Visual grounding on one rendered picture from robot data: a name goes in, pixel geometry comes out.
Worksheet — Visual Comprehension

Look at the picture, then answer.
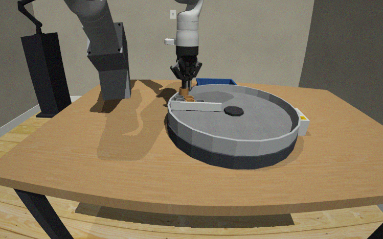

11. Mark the blue crate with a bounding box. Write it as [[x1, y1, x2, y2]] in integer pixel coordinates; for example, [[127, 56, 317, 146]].
[[196, 78, 237, 86]]

